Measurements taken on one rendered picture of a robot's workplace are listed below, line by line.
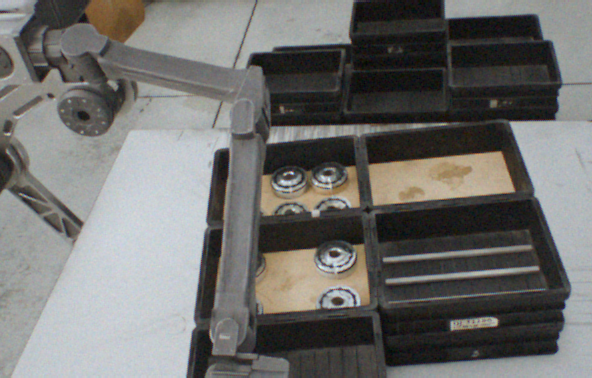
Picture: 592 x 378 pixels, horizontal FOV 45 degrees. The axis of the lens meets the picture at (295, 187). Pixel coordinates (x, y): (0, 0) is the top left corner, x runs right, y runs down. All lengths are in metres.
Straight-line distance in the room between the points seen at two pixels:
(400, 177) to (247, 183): 0.83
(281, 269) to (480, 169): 0.61
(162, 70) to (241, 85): 0.17
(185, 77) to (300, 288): 0.62
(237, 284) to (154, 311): 0.82
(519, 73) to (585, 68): 0.99
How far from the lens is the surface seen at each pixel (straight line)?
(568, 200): 2.12
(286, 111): 2.81
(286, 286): 1.72
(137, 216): 2.21
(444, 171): 1.98
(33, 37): 1.52
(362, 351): 1.59
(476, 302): 1.55
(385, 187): 1.93
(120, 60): 1.42
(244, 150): 1.23
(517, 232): 1.83
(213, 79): 1.33
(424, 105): 2.98
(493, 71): 2.98
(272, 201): 1.94
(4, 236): 3.49
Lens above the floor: 2.14
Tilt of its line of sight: 42 degrees down
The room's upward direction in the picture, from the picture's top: 10 degrees counter-clockwise
